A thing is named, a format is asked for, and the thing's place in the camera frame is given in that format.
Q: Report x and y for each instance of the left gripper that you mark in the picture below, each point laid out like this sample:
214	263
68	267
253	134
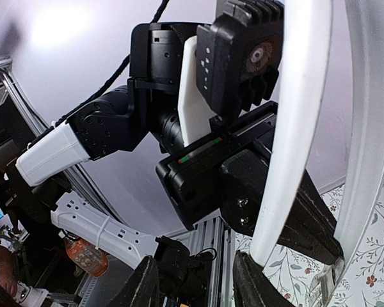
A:
260	199

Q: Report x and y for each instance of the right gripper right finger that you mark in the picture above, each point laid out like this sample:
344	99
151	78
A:
251	286

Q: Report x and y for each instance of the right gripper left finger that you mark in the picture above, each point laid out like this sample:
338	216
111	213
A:
141	288

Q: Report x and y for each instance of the person in striped shirt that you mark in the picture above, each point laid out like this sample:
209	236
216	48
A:
7	277

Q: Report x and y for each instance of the metal tongs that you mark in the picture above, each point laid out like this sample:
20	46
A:
306	55

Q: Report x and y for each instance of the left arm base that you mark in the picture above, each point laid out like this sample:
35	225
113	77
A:
184	278

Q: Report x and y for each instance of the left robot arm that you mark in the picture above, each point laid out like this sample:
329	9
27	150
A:
118	119

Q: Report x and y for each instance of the floral tablecloth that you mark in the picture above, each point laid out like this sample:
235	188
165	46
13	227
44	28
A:
291	273

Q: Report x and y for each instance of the orange drink bottle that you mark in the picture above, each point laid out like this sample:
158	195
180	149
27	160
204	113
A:
91	260

